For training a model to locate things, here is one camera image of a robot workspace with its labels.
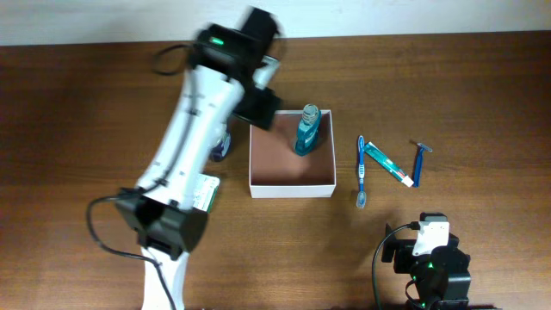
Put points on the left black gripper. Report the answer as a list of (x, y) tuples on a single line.
[(258, 108)]

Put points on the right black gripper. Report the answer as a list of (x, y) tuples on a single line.
[(392, 248)]

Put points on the blue white toothbrush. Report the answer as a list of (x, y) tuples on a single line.
[(362, 196)]

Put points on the teal mouthwash bottle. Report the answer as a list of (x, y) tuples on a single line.
[(307, 131)]

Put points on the clear pump soap bottle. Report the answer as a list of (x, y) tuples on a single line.
[(220, 150)]

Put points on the blue disposable razor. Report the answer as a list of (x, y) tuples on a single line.
[(419, 160)]

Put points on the green white soap box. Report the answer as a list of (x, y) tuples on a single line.
[(205, 192)]

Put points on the teal toothpaste tube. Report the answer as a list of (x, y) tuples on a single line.
[(383, 160)]

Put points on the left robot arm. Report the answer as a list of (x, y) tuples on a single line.
[(227, 73)]

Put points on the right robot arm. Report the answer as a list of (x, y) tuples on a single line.
[(442, 280)]

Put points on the white cardboard box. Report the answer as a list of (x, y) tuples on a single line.
[(276, 171)]

